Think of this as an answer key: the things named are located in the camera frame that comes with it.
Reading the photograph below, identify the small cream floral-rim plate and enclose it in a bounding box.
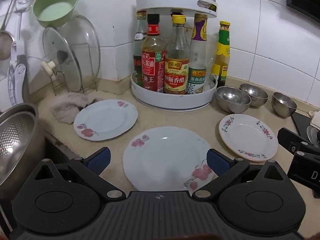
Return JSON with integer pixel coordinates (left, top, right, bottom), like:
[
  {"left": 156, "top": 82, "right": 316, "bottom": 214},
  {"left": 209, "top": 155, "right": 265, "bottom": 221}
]
[{"left": 219, "top": 114, "right": 278, "bottom": 162}]

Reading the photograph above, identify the large white floral plate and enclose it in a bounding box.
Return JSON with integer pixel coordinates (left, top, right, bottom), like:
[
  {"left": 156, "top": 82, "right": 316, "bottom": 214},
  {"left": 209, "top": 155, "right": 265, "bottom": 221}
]
[{"left": 123, "top": 126, "right": 217, "bottom": 193}]

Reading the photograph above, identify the black gas stove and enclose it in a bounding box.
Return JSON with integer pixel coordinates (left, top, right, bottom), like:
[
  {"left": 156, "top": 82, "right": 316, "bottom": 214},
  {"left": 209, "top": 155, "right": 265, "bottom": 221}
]
[{"left": 291, "top": 113, "right": 311, "bottom": 141}]

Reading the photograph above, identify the steel lid with black knob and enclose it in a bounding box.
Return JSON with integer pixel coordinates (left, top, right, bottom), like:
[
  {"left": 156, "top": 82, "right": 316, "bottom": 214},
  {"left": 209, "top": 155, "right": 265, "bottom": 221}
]
[{"left": 306, "top": 126, "right": 320, "bottom": 148}]

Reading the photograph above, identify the white stove cloth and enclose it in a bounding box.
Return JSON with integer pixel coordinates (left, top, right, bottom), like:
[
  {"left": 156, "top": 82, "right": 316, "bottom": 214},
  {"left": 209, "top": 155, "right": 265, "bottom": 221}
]
[{"left": 308, "top": 111, "right": 320, "bottom": 130}]

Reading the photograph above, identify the small steel bowl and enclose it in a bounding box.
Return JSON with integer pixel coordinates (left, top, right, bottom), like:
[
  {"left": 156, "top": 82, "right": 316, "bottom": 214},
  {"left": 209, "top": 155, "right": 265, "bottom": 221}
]
[{"left": 271, "top": 92, "right": 297, "bottom": 119}]

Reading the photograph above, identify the left white floral plate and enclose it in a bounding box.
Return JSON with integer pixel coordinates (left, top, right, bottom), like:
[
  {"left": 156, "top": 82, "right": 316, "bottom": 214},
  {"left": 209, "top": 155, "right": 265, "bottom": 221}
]
[{"left": 73, "top": 99, "right": 138, "bottom": 141}]

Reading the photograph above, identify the middle steel bowl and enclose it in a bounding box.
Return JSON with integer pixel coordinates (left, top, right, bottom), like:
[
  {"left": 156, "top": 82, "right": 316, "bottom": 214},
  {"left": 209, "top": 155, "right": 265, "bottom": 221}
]
[{"left": 240, "top": 83, "right": 268, "bottom": 108}]

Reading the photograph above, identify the grey dish cloth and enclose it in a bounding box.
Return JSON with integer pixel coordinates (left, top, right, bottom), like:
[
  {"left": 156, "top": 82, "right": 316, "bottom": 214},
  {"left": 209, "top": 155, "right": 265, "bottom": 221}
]
[{"left": 50, "top": 93, "right": 102, "bottom": 125}]

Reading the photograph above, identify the large steel bowl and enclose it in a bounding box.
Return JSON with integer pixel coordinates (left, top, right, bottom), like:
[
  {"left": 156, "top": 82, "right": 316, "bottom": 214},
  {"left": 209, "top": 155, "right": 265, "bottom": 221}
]
[{"left": 215, "top": 86, "right": 252, "bottom": 114}]

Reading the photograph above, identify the steel colander pot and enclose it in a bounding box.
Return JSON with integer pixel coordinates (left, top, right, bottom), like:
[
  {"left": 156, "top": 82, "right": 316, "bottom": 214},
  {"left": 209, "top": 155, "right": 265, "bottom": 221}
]
[{"left": 1, "top": 103, "right": 45, "bottom": 200}]

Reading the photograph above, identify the purple-neck fish sauce bottle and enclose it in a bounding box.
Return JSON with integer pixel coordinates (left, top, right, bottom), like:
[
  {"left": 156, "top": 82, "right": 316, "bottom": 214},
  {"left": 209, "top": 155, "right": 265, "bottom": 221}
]
[{"left": 187, "top": 14, "right": 207, "bottom": 94}]

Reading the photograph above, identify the green-yellow oil bottle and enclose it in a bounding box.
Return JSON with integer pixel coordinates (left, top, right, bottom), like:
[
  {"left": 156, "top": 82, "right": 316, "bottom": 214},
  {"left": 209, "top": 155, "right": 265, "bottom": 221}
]
[{"left": 211, "top": 21, "right": 231, "bottom": 88}]

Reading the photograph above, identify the white hanging utensil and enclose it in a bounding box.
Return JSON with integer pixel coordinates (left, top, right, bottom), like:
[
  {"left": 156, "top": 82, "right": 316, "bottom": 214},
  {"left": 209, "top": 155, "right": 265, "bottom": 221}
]
[{"left": 8, "top": 40, "right": 30, "bottom": 106}]

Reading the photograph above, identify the small glass pot lid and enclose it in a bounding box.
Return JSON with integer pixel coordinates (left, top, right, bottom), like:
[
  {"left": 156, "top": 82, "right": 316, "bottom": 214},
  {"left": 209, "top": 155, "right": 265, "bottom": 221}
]
[{"left": 41, "top": 27, "right": 82, "bottom": 92}]

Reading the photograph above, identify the yellow-cap vinegar bottle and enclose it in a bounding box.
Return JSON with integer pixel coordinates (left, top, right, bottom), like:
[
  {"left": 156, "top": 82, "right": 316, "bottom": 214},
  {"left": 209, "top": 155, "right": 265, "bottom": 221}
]
[{"left": 164, "top": 14, "right": 190, "bottom": 94}]

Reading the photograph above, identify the red-label soy sauce bottle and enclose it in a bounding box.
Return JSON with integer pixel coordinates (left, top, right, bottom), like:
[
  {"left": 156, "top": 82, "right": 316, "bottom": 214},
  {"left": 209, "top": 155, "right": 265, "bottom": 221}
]
[{"left": 142, "top": 14, "right": 165, "bottom": 93}]

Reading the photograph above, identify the large glass pot lid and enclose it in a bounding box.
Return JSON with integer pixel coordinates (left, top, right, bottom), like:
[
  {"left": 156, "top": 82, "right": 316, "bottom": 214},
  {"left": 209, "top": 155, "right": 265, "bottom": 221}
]
[{"left": 60, "top": 15, "right": 101, "bottom": 92}]

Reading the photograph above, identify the clear green-label bottle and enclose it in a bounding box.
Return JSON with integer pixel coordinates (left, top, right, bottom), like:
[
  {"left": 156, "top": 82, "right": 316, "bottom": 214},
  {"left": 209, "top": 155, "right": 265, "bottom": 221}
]
[{"left": 133, "top": 10, "right": 148, "bottom": 86}]

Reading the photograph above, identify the hanging mesh strainer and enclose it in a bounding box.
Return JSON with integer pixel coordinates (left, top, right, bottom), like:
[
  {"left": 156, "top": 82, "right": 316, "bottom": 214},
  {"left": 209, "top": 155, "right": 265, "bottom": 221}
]
[{"left": 0, "top": 0, "right": 14, "bottom": 61}]

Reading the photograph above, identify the green plastic ladle bowl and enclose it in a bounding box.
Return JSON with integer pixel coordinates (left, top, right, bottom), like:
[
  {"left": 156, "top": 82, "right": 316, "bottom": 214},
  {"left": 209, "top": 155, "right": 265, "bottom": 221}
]
[{"left": 32, "top": 0, "right": 78, "bottom": 28}]

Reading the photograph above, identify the white two-tier rotating rack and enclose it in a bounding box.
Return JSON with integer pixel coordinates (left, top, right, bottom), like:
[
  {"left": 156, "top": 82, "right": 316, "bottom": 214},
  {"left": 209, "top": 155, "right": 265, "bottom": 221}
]
[{"left": 130, "top": 0, "right": 217, "bottom": 112}]

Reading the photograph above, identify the hanging steel spoon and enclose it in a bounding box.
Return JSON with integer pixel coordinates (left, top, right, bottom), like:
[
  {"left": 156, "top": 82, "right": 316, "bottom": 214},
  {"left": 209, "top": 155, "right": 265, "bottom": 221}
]
[{"left": 15, "top": 0, "right": 33, "bottom": 14}]

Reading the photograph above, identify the wire lid rack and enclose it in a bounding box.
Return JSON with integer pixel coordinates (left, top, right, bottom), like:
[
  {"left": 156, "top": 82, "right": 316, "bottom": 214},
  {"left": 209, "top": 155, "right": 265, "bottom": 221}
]
[{"left": 49, "top": 42, "right": 99, "bottom": 97}]

